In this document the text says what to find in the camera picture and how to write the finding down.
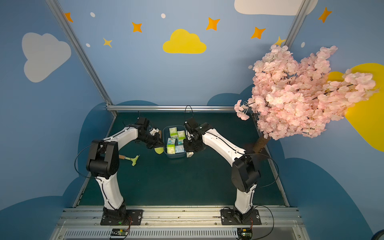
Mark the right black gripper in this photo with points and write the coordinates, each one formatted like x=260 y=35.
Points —
x=191 y=142

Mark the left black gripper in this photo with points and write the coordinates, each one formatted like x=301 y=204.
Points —
x=153 y=140

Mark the green pocket tissue pack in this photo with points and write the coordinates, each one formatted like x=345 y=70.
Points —
x=173 y=132
x=171 y=146
x=181 y=136

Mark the blue plastic storage box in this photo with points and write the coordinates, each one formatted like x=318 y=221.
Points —
x=166 y=135

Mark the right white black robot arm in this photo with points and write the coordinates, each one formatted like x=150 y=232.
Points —
x=245 y=168

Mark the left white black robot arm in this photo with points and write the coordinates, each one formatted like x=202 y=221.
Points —
x=104 y=161

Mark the blue pocket tissue pack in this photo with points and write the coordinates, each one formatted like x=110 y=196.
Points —
x=179 y=149

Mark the left green circuit board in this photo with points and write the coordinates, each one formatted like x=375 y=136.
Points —
x=119 y=233

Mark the green circuit board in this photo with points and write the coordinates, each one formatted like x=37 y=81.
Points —
x=244 y=234
x=119 y=233

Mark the pink blossom artificial tree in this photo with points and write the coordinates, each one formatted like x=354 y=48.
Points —
x=292 y=97

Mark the right green circuit board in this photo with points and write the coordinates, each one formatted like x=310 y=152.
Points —
x=244 y=234

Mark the green trowel wooden handle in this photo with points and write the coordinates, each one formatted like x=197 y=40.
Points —
x=159 y=150

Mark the green rake wooden handle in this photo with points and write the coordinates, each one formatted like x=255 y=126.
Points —
x=133 y=160

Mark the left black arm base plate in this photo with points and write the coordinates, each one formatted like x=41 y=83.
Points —
x=122 y=217

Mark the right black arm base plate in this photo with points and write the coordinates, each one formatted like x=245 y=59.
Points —
x=234 y=217

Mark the aluminium front rail frame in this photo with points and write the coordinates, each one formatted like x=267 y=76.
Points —
x=181 y=222

